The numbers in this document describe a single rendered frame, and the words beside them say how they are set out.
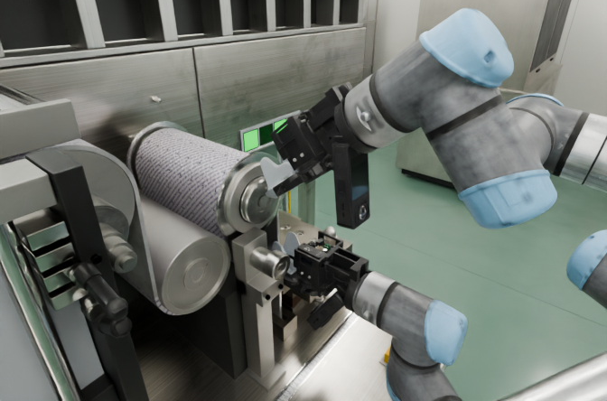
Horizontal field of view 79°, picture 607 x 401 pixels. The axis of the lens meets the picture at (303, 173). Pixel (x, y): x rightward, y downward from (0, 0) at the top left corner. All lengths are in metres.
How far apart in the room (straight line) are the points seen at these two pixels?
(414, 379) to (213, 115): 0.68
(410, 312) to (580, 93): 4.49
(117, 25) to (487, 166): 0.74
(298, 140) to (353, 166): 0.07
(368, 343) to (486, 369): 1.29
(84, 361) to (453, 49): 0.41
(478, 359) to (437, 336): 1.55
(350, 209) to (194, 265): 0.24
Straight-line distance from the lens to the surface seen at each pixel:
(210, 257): 0.58
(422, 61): 0.36
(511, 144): 0.36
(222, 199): 0.54
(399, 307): 0.57
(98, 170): 0.44
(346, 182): 0.44
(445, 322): 0.56
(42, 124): 0.38
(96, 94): 0.78
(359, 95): 0.40
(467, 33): 0.34
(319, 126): 0.45
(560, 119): 0.48
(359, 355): 0.82
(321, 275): 0.62
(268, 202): 0.59
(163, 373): 0.83
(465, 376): 2.03
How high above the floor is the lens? 1.54
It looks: 26 degrees down
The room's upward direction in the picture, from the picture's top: straight up
